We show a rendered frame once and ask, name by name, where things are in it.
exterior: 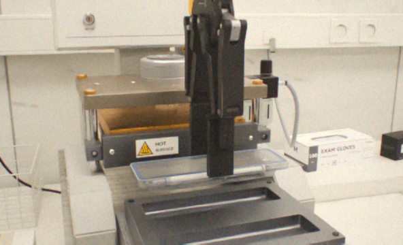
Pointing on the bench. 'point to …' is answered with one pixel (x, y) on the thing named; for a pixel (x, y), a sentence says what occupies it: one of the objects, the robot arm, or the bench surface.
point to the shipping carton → (26, 237)
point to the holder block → (227, 218)
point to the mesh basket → (17, 191)
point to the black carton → (398, 145)
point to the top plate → (147, 86)
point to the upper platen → (146, 118)
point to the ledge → (365, 177)
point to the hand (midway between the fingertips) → (210, 141)
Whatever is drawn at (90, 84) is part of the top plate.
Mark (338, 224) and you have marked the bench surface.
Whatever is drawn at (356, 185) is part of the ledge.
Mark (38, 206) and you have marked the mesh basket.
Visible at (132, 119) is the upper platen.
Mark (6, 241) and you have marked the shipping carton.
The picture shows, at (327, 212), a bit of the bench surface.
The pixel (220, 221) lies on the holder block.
